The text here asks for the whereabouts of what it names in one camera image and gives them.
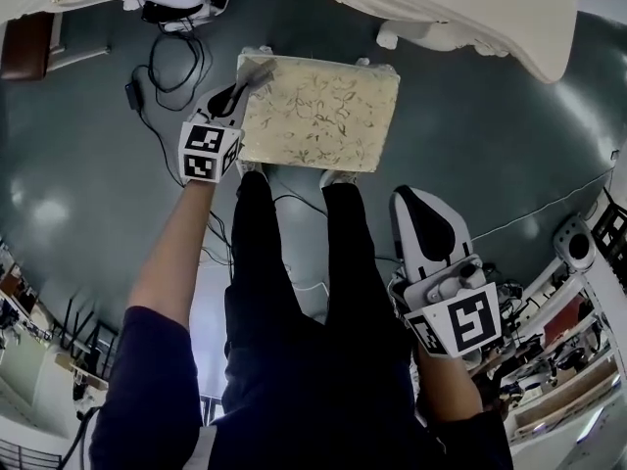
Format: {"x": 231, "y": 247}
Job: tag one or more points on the person's black trousers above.
{"x": 255, "y": 238}

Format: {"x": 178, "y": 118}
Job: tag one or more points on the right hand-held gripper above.
{"x": 472, "y": 318}

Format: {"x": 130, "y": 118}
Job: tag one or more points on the black metal frame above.
{"x": 83, "y": 336}

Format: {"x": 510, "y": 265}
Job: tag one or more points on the person's left forearm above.
{"x": 171, "y": 252}

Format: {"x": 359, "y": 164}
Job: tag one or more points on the cream upholstered stool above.
{"x": 318, "y": 115}

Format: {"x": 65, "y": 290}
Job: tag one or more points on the person's shoe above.
{"x": 252, "y": 168}
{"x": 338, "y": 178}

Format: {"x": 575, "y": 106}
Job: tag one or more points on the brown seat chair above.
{"x": 24, "y": 52}

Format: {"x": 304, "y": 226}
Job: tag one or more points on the person's right shoe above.
{"x": 338, "y": 178}

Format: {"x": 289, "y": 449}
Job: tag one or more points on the grey cloth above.
{"x": 257, "y": 72}

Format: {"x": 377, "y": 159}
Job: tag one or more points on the grey round pet carrier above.
{"x": 575, "y": 245}

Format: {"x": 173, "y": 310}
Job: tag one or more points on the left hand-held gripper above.
{"x": 201, "y": 140}

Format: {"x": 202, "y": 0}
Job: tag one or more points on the person's right forearm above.
{"x": 448, "y": 385}

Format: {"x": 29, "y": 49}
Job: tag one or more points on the person's navy shirt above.
{"x": 147, "y": 385}

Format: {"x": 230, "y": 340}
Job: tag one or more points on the person's left shoe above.
{"x": 252, "y": 168}

